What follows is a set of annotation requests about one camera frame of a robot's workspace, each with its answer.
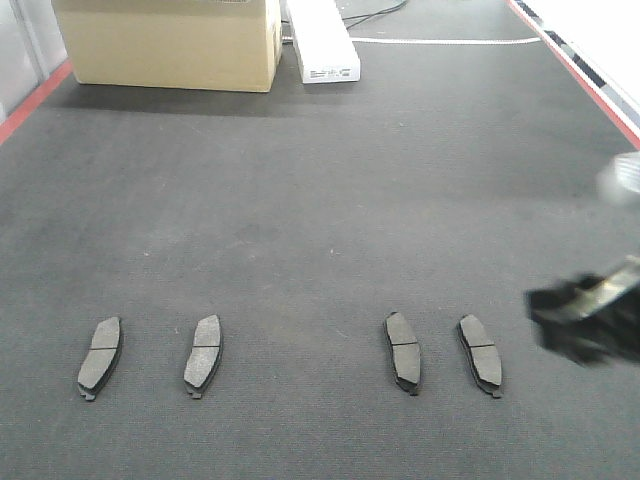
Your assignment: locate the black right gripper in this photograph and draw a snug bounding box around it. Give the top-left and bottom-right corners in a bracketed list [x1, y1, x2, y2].
[524, 255, 639, 366]

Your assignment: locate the grey brake pad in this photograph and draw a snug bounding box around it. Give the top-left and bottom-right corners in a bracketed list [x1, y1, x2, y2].
[457, 314, 503, 398]
[77, 316, 123, 401]
[183, 314, 224, 399]
[383, 312, 422, 396]

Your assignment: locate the black conveyor belt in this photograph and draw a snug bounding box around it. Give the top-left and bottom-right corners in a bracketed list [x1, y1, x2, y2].
[1, 1, 639, 479]

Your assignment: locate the long white box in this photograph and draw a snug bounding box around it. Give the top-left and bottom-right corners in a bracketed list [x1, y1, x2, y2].
[286, 0, 361, 84]

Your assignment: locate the cardboard box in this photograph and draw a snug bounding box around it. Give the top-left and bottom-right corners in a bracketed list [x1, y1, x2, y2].
[53, 1, 282, 92]

